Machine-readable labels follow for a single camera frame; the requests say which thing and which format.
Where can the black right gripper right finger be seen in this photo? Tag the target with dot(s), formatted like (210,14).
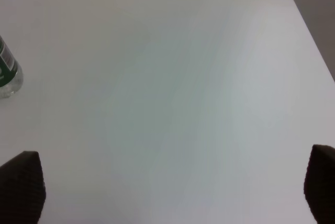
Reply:
(319,183)

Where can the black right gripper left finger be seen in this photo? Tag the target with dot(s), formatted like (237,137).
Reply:
(23,191)

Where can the clear green-label water bottle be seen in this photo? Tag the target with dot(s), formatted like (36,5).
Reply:
(11,73)

